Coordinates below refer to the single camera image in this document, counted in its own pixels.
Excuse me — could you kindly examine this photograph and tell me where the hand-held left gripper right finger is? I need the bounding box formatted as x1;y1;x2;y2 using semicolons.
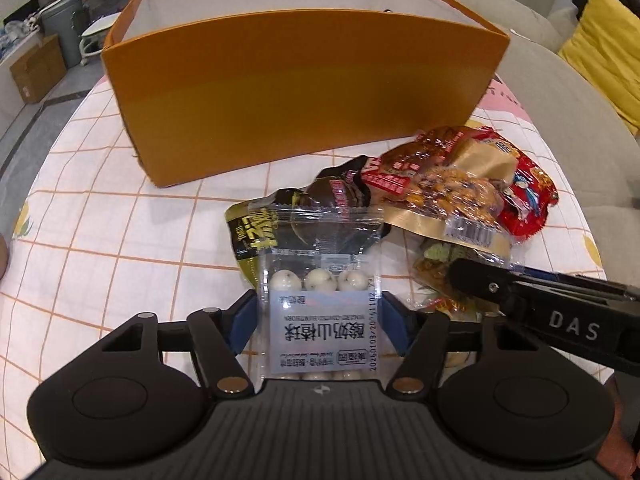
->
379;292;538;396

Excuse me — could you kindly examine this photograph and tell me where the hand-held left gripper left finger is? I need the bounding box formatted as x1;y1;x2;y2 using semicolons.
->
95;290;259;397

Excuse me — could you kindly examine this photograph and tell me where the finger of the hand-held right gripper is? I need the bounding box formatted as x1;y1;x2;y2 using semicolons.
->
517;266;640;294
446;258;523;307

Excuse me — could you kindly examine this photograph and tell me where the green snack packet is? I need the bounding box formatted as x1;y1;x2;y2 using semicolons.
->
407;237;503;323

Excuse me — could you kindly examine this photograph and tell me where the clear packet of white balls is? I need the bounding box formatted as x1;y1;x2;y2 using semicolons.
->
248;200;386;383

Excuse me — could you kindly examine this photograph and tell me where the black and yellow snack packet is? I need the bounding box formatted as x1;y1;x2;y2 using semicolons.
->
224;187;392;288

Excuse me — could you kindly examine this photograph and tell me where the gold snack packet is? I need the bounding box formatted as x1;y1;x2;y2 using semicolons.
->
382;137;517;261

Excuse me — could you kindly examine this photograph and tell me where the red brown snack packet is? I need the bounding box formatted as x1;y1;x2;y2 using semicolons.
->
374;126;481;200

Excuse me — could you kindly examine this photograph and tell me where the orange cardboard storage box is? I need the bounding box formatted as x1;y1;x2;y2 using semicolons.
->
101;0;511;189

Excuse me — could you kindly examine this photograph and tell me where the beige sofa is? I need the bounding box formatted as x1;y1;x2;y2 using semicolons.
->
415;0;640;283

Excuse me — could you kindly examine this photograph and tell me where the checkered fruit print tablecloth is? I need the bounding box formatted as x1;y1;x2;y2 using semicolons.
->
0;40;608;386

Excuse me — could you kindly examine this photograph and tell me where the yellow pillow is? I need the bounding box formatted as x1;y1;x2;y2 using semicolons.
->
556;0;640;137

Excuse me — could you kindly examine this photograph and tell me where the dark cloth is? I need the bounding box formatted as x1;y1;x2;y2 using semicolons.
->
570;0;609;29

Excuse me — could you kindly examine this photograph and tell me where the brown cardboard box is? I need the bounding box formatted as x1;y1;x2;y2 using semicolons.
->
10;34;68;105

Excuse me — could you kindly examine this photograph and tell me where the white round stool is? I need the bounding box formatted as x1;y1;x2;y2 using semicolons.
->
79;11;122;67

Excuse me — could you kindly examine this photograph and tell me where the grey trash bin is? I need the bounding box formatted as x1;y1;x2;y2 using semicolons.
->
40;0;92;69

